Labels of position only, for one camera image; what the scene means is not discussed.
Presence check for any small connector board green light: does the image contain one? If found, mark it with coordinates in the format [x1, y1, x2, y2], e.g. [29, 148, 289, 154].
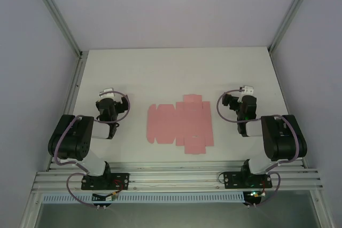
[243, 190, 267, 209]

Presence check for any grey metal lower panel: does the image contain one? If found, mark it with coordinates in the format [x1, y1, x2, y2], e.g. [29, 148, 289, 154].
[34, 201, 321, 228]

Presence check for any aluminium mounting rail beam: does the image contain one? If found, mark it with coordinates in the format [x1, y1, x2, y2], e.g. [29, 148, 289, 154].
[32, 160, 324, 193]

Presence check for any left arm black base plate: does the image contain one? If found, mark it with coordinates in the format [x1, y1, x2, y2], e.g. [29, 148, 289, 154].
[81, 172, 131, 191]

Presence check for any small wired connector board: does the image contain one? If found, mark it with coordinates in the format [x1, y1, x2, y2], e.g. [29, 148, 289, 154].
[92, 190, 120, 210]

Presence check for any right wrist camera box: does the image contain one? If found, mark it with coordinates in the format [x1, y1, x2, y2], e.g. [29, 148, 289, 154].
[240, 85, 255, 96]

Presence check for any pink paper box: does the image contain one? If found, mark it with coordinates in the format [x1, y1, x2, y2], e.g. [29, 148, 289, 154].
[146, 93, 215, 155]

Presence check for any aluminium side rail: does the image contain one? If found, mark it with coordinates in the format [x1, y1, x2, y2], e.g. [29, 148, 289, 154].
[45, 51, 89, 171]

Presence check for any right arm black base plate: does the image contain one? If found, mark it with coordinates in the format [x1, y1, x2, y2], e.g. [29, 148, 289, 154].
[222, 171, 273, 189]

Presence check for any aluminium frame post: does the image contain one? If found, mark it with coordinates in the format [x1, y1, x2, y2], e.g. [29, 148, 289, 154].
[268, 0, 319, 54]
[26, 0, 82, 58]

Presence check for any light blue slotted cable duct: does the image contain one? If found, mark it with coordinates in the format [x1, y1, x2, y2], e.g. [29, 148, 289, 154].
[42, 192, 245, 204]

